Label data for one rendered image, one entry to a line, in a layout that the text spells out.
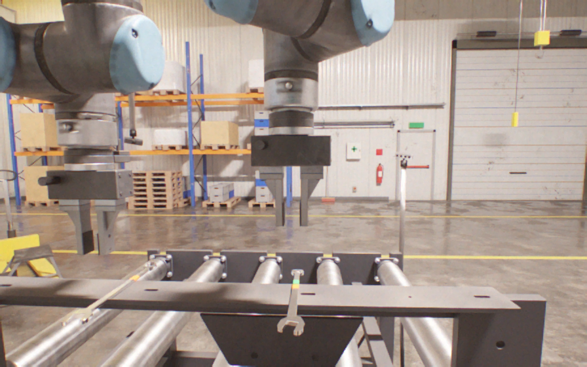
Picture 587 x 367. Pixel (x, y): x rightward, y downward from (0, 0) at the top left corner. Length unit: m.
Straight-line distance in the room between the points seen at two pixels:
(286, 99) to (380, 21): 0.17
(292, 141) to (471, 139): 10.29
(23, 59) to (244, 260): 1.36
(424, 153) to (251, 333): 9.64
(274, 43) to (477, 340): 0.67
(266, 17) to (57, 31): 0.26
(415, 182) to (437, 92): 2.82
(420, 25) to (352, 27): 10.44
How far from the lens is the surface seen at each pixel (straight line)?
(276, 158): 0.49
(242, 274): 1.69
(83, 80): 0.47
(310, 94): 0.49
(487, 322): 0.76
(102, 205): 0.62
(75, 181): 0.63
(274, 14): 0.35
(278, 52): 0.49
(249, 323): 0.71
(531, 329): 0.81
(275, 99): 0.48
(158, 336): 1.10
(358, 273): 1.66
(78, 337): 1.28
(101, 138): 0.61
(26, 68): 0.50
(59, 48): 0.47
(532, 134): 11.64
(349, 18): 0.40
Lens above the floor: 1.44
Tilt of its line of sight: 5 degrees down
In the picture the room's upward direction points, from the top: straight up
